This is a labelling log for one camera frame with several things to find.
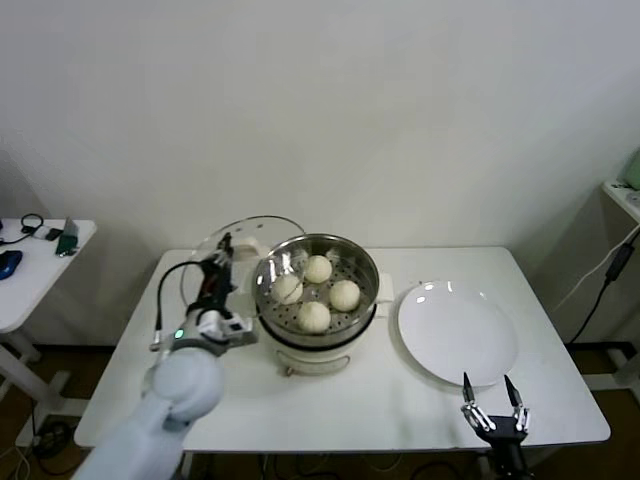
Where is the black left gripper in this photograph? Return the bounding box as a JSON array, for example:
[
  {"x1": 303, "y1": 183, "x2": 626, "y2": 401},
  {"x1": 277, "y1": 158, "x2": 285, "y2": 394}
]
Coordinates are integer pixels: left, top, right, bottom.
[{"x1": 191, "y1": 232, "x2": 237, "y2": 312}]

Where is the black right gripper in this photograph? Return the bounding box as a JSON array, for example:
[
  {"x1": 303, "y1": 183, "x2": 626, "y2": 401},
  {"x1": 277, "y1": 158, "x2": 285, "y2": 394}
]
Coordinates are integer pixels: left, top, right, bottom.
[{"x1": 460, "y1": 370, "x2": 531, "y2": 467}]

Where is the glass lid with white handle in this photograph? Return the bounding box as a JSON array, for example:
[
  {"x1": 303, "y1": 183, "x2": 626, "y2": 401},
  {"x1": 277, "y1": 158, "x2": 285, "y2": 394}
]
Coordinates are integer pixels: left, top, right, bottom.
[{"x1": 180, "y1": 214, "x2": 307, "y2": 314}]

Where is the white steamed baozi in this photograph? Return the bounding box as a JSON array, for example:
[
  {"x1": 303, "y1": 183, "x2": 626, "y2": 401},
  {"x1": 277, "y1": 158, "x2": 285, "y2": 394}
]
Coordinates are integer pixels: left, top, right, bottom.
[
  {"x1": 303, "y1": 254, "x2": 334, "y2": 284},
  {"x1": 328, "y1": 279, "x2": 361, "y2": 311},
  {"x1": 271, "y1": 275, "x2": 304, "y2": 305},
  {"x1": 297, "y1": 301, "x2": 332, "y2": 334}
]

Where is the stainless steel steamer basket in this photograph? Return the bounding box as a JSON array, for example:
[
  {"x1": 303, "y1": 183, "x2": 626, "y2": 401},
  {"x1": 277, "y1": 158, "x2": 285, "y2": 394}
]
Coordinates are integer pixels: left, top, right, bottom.
[{"x1": 237, "y1": 233, "x2": 394, "y2": 349}]

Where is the white round plate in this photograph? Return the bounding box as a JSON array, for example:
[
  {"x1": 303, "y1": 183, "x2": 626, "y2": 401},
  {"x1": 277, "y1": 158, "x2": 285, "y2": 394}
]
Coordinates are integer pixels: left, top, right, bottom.
[{"x1": 396, "y1": 279, "x2": 519, "y2": 387}]

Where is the white electric cooker base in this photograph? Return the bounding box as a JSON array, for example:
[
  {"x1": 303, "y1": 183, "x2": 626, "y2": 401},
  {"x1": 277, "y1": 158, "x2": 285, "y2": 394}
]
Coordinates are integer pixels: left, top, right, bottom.
[{"x1": 252, "y1": 294, "x2": 390, "y2": 379}]

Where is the green hand tool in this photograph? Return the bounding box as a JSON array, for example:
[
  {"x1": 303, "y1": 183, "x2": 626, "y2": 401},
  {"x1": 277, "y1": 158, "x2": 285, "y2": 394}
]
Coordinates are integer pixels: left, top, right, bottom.
[{"x1": 54, "y1": 217, "x2": 81, "y2": 259}]

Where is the white side table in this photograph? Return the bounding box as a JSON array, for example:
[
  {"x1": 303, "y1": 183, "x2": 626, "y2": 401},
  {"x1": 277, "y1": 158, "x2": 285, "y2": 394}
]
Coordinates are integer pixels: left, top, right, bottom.
[{"x1": 0, "y1": 218, "x2": 97, "y2": 446}]

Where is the blue computer mouse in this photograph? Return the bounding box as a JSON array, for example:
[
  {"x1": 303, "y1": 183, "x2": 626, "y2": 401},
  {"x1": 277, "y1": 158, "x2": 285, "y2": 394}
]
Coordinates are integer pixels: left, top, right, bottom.
[{"x1": 0, "y1": 251, "x2": 23, "y2": 282}]

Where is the mint green appliance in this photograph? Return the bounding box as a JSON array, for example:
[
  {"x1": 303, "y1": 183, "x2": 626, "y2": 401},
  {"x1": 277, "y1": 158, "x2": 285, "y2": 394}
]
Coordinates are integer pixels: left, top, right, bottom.
[{"x1": 622, "y1": 149, "x2": 640, "y2": 190}]

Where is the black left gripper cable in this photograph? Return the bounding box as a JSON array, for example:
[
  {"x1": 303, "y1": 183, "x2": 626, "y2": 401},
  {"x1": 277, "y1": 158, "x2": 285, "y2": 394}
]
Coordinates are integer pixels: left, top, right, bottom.
[{"x1": 149, "y1": 262, "x2": 206, "y2": 351}]

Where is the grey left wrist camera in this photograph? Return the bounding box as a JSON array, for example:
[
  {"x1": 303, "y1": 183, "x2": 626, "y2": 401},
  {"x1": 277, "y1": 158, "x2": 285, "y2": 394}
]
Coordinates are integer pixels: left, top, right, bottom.
[{"x1": 199, "y1": 308, "x2": 260, "y2": 347}]

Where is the white hanging cable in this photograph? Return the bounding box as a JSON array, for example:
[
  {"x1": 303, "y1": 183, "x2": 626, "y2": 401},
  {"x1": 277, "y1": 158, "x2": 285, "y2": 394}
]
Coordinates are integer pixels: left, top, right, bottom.
[{"x1": 549, "y1": 234, "x2": 627, "y2": 312}]

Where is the black power adapter with cable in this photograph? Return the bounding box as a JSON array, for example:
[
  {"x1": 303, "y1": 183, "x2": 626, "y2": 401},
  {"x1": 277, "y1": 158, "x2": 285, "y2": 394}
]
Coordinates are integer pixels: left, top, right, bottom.
[{"x1": 566, "y1": 241, "x2": 633, "y2": 345}]

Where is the black looped cable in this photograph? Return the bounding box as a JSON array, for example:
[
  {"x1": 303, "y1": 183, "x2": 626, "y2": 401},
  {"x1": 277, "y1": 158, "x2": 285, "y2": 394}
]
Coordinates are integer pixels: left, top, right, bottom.
[{"x1": 0, "y1": 214, "x2": 44, "y2": 247}]

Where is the black coiled floor cable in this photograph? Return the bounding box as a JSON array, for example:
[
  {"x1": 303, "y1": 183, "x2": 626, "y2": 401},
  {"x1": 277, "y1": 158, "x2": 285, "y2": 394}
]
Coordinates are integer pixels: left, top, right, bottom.
[{"x1": 27, "y1": 419, "x2": 76, "y2": 476}]

